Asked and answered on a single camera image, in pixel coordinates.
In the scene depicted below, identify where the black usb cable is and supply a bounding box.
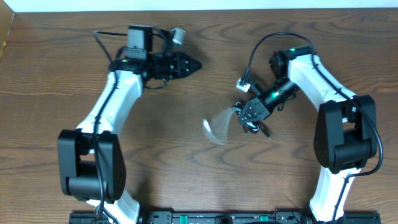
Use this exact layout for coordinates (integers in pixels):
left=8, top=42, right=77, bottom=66
left=234, top=101, right=274, bottom=140

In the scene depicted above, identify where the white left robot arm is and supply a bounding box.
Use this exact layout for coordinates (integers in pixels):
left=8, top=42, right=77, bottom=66
left=57, top=25, right=201, bottom=223

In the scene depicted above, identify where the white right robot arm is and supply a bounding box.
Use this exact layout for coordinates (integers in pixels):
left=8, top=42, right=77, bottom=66
left=239, top=46, right=383, bottom=223

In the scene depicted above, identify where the white cable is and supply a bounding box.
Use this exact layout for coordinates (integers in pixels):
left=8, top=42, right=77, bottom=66
left=201, top=105, right=261, bottom=146

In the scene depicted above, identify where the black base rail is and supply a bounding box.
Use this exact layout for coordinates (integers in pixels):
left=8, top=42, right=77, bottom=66
left=68, top=210, right=382, bottom=224

